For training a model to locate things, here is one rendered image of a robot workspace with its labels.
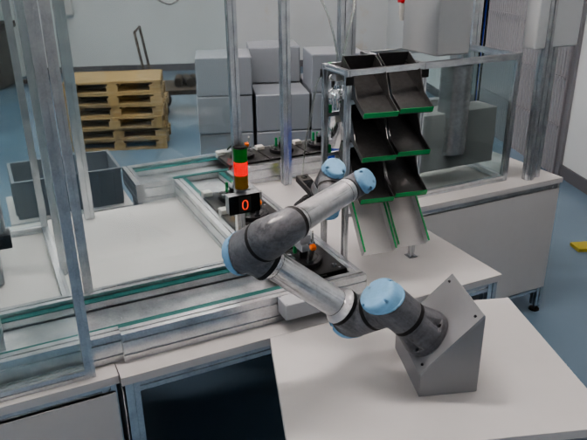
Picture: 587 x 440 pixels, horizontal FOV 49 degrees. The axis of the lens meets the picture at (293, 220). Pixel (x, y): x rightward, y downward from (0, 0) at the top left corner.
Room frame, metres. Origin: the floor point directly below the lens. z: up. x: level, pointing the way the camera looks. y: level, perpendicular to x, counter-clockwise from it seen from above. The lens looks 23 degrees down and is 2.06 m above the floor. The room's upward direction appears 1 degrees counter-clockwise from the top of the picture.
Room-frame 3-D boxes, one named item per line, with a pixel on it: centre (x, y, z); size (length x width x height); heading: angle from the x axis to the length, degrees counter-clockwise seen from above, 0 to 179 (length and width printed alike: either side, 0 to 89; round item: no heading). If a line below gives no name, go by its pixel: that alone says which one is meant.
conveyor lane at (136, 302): (2.05, 0.25, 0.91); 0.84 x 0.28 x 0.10; 115
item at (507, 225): (3.45, -0.87, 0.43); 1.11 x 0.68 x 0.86; 115
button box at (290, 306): (1.93, -0.05, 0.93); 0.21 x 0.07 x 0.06; 115
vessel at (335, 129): (3.14, -0.23, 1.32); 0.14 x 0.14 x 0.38
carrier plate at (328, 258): (2.16, -0.04, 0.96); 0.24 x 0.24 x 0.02; 25
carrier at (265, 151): (3.59, 0.07, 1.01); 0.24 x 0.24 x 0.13; 25
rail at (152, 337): (1.91, 0.15, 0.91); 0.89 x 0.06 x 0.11; 115
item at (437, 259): (2.56, 0.16, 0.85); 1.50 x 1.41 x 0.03; 115
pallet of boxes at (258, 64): (5.31, 0.13, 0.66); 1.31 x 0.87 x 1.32; 97
